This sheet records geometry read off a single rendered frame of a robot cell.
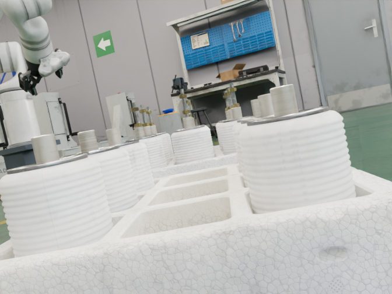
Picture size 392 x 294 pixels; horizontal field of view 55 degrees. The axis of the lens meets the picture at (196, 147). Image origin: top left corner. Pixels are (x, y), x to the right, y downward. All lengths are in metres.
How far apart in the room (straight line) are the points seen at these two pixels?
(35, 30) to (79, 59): 6.59
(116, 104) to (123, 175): 4.24
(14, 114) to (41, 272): 0.98
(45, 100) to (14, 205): 3.25
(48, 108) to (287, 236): 3.38
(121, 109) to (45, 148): 4.28
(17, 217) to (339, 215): 0.27
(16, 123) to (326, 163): 1.07
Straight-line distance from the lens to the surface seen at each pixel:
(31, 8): 0.94
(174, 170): 0.82
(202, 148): 0.85
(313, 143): 0.32
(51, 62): 1.04
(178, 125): 1.27
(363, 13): 5.90
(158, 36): 6.66
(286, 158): 0.32
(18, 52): 1.31
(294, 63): 5.89
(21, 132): 1.27
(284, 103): 0.35
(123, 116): 4.65
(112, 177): 0.46
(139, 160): 0.58
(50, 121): 3.59
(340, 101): 5.80
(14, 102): 1.28
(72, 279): 0.33
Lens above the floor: 0.26
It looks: 4 degrees down
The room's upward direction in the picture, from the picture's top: 11 degrees counter-clockwise
